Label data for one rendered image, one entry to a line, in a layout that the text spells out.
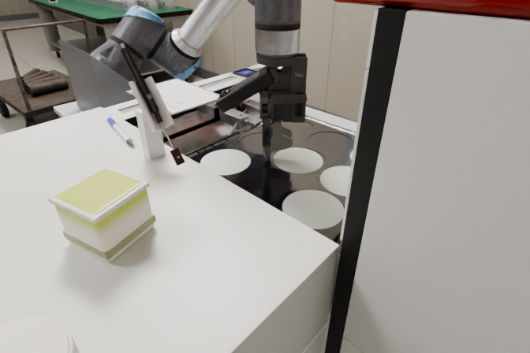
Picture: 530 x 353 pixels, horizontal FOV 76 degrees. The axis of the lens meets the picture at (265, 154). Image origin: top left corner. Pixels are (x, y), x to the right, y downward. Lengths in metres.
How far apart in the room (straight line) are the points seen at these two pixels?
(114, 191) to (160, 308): 0.13
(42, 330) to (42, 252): 0.22
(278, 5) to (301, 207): 0.32
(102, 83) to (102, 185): 0.64
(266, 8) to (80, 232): 0.40
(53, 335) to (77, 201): 0.18
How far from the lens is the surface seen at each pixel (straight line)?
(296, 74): 0.60
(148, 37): 1.18
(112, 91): 1.04
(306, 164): 0.67
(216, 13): 1.09
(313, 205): 0.57
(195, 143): 0.81
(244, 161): 0.68
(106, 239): 0.40
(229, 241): 0.41
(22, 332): 0.27
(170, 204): 0.48
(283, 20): 0.56
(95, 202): 0.40
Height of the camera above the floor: 1.25
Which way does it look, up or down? 30 degrees down
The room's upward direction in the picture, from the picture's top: straight up
